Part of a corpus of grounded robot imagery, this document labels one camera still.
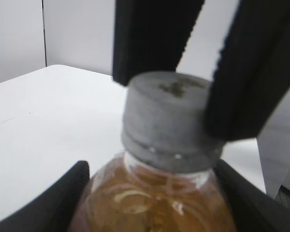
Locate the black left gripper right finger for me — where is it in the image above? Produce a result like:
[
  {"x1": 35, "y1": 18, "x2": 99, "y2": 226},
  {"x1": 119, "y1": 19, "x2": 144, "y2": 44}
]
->
[{"x1": 214, "y1": 159, "x2": 290, "y2": 232}]

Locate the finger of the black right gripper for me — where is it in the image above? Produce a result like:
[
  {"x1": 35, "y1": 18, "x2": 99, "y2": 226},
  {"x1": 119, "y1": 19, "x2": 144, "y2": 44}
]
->
[
  {"x1": 112, "y1": 0, "x2": 204, "y2": 86},
  {"x1": 205, "y1": 0, "x2": 290, "y2": 141}
]

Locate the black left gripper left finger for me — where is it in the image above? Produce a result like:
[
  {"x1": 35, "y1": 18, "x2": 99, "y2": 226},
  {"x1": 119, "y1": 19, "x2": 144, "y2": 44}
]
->
[{"x1": 0, "y1": 161, "x2": 90, "y2": 232}]

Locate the oolong tea bottle pink label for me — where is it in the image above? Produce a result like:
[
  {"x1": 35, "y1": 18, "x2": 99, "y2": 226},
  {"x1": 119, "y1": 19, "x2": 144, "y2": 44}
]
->
[{"x1": 68, "y1": 152, "x2": 237, "y2": 232}]

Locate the white bottle cap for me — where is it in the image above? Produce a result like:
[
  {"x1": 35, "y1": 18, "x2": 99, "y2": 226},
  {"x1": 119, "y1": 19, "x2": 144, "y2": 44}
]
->
[{"x1": 122, "y1": 72, "x2": 225, "y2": 174}]

